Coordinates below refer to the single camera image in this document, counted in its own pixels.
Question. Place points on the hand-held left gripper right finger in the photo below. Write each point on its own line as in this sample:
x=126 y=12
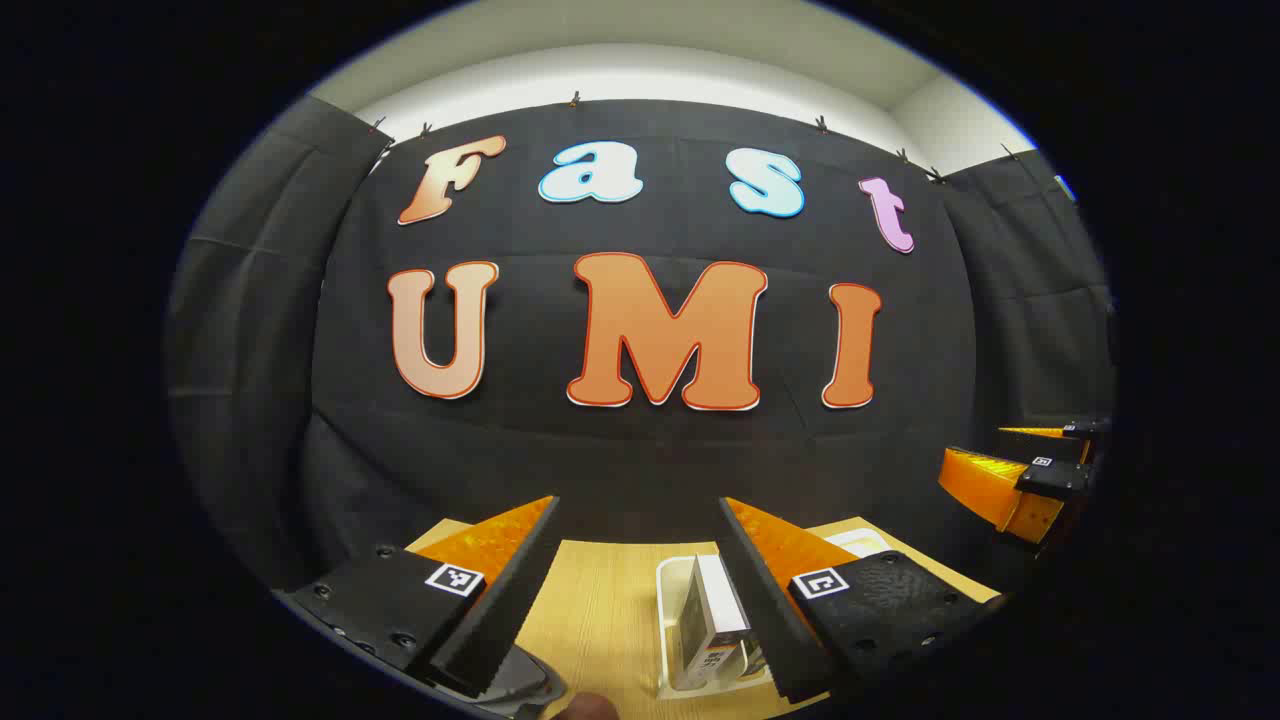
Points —
x=765 y=610

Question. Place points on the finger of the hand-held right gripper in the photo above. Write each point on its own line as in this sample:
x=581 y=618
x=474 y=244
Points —
x=985 y=488
x=1085 y=428

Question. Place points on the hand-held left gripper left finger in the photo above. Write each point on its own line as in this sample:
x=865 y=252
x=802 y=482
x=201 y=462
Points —
x=510 y=610

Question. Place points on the black cover book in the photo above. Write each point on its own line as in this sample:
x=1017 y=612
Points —
x=720 y=600

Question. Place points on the grey schoolbag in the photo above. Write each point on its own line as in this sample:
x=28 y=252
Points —
x=530 y=680

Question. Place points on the white plastic bookshelf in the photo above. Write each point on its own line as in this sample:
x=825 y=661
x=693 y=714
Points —
x=668 y=600

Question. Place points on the black backdrop cloth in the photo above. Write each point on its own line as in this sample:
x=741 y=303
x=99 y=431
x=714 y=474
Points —
x=640 y=460

